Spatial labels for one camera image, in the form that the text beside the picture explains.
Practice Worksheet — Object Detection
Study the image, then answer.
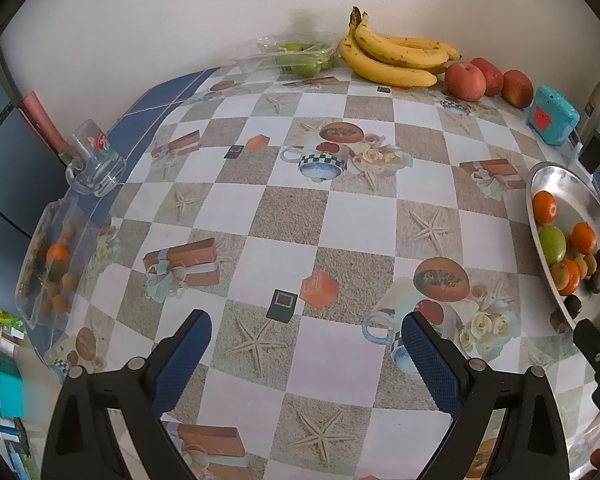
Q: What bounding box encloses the clear bag of green fruit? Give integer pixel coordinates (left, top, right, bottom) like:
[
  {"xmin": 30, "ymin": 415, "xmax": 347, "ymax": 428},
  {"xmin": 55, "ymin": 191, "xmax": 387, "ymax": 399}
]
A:
[{"xmin": 237, "ymin": 35, "xmax": 338, "ymax": 78}]

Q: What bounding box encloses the green mango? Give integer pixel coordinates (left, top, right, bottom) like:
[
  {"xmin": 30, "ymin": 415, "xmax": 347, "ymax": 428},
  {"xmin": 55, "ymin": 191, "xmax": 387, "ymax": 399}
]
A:
[{"xmin": 539, "ymin": 225, "xmax": 567, "ymax": 267}]

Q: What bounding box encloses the checkered printed tablecloth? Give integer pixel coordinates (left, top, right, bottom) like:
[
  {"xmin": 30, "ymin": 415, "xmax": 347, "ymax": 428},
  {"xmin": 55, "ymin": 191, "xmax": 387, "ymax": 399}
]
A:
[{"xmin": 42, "ymin": 65, "xmax": 600, "ymax": 480}]

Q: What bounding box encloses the yellow banana bunch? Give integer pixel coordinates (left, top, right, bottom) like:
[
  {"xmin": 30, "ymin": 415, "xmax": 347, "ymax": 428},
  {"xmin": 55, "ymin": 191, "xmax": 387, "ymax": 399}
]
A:
[{"xmin": 339, "ymin": 6, "xmax": 462, "ymax": 88}]

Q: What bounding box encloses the pink bar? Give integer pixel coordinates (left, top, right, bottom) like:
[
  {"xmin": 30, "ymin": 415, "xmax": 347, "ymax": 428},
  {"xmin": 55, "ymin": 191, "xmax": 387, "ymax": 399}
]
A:
[{"xmin": 21, "ymin": 91, "xmax": 66, "ymax": 148}]

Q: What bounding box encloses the clear glass mug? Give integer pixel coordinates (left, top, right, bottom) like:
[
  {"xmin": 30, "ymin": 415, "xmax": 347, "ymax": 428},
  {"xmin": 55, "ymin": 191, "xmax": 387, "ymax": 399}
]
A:
[{"xmin": 57, "ymin": 120, "xmax": 127, "ymax": 197}]

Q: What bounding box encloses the clear plastic fruit container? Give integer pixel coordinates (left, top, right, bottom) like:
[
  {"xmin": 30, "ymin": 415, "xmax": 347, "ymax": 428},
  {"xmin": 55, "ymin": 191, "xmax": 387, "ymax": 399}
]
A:
[{"xmin": 14, "ymin": 196, "xmax": 98, "ymax": 331}]

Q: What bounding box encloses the dark cabinet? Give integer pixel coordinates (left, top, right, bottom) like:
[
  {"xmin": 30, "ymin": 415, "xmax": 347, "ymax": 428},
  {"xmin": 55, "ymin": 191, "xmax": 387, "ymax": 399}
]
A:
[{"xmin": 0, "ymin": 45, "xmax": 68, "ymax": 241}]

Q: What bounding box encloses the red apple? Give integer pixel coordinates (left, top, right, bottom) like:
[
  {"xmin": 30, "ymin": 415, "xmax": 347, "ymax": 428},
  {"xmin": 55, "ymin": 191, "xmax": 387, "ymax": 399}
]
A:
[
  {"xmin": 445, "ymin": 62, "xmax": 487, "ymax": 102},
  {"xmin": 470, "ymin": 57, "xmax": 505, "ymax": 97},
  {"xmin": 501, "ymin": 70, "xmax": 535, "ymax": 109}
]

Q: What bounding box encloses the round steel plate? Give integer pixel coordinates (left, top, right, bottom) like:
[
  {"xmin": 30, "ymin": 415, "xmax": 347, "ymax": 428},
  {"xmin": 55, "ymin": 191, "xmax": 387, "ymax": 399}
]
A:
[{"xmin": 525, "ymin": 161, "xmax": 600, "ymax": 333}]

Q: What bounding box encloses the teal storage box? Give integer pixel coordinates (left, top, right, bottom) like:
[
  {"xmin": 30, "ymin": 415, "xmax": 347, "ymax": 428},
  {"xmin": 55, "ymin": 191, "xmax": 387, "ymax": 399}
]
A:
[{"xmin": 0, "ymin": 360, "xmax": 28, "ymax": 418}]

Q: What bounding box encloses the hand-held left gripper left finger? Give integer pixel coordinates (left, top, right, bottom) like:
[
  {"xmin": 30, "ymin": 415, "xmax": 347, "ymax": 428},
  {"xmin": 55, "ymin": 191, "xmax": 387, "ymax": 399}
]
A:
[{"xmin": 40, "ymin": 309, "xmax": 213, "ymax": 480}]

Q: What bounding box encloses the teal plastic box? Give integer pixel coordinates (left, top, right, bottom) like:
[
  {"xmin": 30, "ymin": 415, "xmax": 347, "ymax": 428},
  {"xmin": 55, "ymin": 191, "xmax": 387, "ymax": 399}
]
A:
[{"xmin": 526, "ymin": 85, "xmax": 580, "ymax": 146}]

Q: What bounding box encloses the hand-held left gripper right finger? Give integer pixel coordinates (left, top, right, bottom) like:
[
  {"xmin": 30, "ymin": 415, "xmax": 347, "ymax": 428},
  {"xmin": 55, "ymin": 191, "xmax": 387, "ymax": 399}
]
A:
[{"xmin": 401, "ymin": 311, "xmax": 571, "ymax": 480}]

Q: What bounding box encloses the blue tablecloth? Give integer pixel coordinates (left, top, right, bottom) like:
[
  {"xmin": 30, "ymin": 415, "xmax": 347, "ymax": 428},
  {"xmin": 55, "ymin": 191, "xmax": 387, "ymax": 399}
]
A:
[{"xmin": 65, "ymin": 67, "xmax": 221, "ymax": 201}]

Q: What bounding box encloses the orange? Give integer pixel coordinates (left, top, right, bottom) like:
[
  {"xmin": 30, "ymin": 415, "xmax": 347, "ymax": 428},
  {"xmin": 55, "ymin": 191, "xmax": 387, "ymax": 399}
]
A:
[
  {"xmin": 571, "ymin": 222, "xmax": 597, "ymax": 255},
  {"xmin": 532, "ymin": 191, "xmax": 558, "ymax": 224},
  {"xmin": 562, "ymin": 259, "xmax": 582, "ymax": 296}
]

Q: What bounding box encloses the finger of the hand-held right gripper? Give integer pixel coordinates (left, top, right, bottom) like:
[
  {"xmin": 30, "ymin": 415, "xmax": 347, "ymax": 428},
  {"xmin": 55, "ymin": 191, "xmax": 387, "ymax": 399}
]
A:
[{"xmin": 574, "ymin": 318, "xmax": 600, "ymax": 386}]

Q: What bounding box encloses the black power adapter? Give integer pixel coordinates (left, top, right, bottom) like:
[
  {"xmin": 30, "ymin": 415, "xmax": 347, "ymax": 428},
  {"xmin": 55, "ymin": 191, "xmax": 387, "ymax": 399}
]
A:
[{"xmin": 578, "ymin": 130, "xmax": 600, "ymax": 176}]

